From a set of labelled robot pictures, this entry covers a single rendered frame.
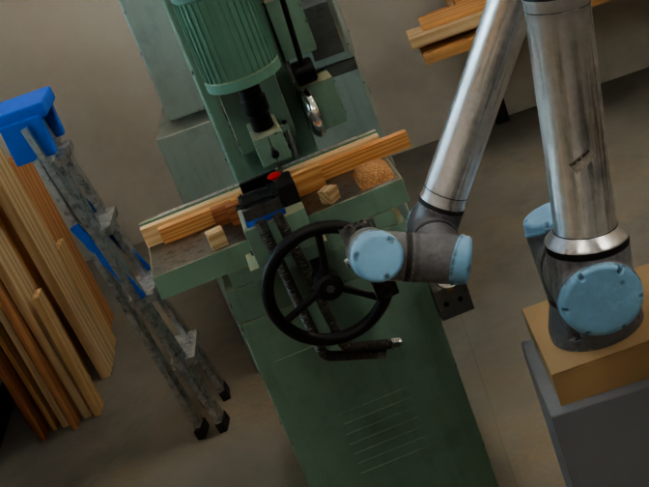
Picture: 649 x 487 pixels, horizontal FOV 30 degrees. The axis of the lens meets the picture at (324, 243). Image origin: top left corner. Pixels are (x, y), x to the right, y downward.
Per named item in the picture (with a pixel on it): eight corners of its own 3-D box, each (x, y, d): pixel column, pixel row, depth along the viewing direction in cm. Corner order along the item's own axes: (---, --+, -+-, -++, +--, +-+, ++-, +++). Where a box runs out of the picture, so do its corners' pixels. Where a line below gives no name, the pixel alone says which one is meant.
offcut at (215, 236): (213, 251, 270) (207, 236, 268) (211, 246, 273) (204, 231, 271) (229, 243, 270) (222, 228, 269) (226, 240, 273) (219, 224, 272)
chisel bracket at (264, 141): (266, 174, 276) (253, 141, 273) (258, 155, 289) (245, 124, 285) (296, 162, 276) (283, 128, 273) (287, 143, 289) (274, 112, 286)
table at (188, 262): (163, 319, 262) (153, 296, 260) (155, 264, 290) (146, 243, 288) (422, 215, 264) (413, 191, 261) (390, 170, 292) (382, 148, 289)
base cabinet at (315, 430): (337, 558, 306) (237, 328, 276) (300, 438, 358) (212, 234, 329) (502, 491, 307) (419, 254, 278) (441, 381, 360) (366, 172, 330)
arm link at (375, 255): (406, 285, 213) (349, 282, 212) (397, 279, 225) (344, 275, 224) (409, 232, 212) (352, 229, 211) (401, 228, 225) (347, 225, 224)
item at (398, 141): (164, 244, 283) (157, 230, 281) (164, 242, 284) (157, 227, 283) (411, 146, 284) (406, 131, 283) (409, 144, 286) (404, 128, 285)
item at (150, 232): (148, 248, 284) (139, 230, 282) (148, 244, 286) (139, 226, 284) (384, 154, 286) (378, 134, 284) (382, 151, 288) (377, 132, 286)
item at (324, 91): (314, 134, 296) (296, 90, 291) (309, 126, 302) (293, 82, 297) (350, 120, 296) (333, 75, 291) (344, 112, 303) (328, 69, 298)
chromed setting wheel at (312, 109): (320, 145, 289) (302, 99, 283) (311, 130, 300) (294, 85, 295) (331, 140, 289) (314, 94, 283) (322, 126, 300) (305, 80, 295)
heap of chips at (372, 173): (361, 191, 271) (357, 180, 270) (351, 173, 283) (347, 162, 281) (396, 177, 271) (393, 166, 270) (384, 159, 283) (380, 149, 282)
